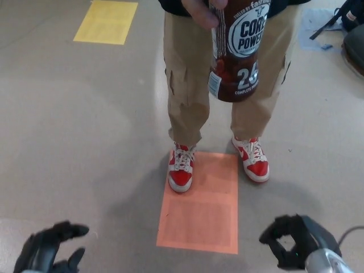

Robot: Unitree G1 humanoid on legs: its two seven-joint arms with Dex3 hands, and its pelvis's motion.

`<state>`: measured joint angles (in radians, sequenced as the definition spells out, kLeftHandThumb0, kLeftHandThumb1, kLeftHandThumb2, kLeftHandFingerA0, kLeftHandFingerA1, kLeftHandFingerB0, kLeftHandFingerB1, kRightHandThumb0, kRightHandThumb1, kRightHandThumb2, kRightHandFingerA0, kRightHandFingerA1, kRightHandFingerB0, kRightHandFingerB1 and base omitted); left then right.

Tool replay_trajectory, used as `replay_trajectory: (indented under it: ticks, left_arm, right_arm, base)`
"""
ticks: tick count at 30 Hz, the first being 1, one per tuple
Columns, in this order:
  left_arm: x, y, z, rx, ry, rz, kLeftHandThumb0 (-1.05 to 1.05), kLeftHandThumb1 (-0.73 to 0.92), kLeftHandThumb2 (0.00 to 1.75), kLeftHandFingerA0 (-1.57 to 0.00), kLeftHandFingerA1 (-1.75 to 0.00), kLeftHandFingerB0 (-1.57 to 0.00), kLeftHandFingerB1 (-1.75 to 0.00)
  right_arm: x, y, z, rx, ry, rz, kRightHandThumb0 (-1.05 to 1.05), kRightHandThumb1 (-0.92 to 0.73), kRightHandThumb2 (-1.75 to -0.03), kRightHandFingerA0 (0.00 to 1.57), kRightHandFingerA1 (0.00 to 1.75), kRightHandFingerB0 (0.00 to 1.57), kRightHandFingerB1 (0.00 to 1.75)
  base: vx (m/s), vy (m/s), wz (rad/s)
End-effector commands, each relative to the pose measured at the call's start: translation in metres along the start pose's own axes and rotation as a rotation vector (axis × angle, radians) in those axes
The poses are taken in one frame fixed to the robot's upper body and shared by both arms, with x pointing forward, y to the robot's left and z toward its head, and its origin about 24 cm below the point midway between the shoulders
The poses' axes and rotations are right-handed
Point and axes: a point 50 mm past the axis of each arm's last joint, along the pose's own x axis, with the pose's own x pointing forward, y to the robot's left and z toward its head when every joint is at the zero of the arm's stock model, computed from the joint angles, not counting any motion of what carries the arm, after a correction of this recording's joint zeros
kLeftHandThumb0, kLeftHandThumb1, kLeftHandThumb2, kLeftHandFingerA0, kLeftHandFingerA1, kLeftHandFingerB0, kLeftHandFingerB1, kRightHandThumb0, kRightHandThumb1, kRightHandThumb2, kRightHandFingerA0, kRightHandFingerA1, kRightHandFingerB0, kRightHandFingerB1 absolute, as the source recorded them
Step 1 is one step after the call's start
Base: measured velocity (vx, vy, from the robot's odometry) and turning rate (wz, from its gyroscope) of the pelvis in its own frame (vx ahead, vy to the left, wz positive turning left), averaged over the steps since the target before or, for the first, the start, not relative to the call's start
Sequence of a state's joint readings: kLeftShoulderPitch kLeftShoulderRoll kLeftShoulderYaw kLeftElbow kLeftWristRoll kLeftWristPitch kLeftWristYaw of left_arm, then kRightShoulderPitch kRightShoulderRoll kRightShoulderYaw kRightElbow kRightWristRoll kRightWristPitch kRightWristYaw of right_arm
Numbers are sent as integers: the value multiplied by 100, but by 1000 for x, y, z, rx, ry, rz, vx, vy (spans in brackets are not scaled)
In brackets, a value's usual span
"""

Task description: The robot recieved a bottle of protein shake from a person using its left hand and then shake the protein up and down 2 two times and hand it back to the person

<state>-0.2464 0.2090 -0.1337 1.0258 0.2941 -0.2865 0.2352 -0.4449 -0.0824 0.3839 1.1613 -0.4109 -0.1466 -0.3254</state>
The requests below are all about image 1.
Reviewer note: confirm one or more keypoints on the orange paper sheet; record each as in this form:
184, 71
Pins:
199, 210

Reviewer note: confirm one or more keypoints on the person in khaki pants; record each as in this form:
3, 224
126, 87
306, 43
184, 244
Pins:
187, 85

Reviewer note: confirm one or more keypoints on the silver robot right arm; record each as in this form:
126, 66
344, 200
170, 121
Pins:
330, 263

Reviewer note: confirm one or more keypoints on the brown protein shake bottle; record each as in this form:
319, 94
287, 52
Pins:
241, 57

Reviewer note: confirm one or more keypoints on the black backpack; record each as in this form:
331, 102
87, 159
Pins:
351, 14

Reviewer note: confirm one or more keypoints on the red white left sneaker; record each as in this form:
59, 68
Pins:
254, 165

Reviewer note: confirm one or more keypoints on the blue paper sheet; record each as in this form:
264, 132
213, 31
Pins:
312, 25

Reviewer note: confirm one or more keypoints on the black shirt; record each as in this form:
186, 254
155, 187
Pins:
170, 5

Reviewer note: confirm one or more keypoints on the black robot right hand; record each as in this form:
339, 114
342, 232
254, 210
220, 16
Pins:
308, 241

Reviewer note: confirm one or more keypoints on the person's right hand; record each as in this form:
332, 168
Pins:
199, 12

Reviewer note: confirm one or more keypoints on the red white sneaker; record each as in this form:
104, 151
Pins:
254, 165
180, 173

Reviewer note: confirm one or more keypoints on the yellow paper sheet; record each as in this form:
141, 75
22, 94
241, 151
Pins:
106, 22

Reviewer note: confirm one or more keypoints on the small blue tape piece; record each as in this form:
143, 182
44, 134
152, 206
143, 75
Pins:
326, 47

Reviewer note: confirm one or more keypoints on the dark grey round object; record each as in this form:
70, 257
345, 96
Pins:
355, 48

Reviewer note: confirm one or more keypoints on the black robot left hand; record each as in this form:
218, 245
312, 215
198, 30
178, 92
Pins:
42, 247

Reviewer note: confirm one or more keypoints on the red white right sneaker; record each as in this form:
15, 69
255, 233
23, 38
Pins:
180, 173

